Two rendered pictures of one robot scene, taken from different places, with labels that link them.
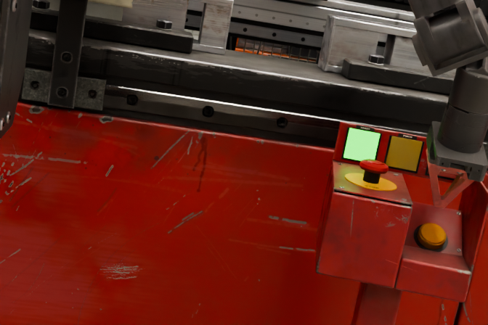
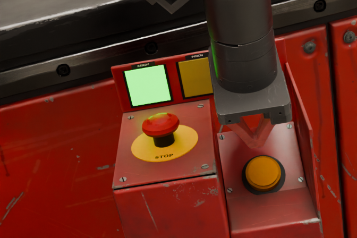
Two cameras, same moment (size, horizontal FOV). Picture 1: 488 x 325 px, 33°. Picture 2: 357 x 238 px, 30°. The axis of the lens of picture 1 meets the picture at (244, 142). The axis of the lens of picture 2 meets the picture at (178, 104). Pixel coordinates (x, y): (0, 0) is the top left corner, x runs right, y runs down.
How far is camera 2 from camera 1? 54 cm
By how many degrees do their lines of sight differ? 14
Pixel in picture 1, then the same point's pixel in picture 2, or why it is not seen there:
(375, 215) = (176, 198)
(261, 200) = (81, 156)
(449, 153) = (234, 102)
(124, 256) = not seen: outside the picture
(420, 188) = not seen: hidden behind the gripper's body
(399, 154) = (196, 79)
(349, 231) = (153, 226)
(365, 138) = (149, 77)
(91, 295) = not seen: outside the picture
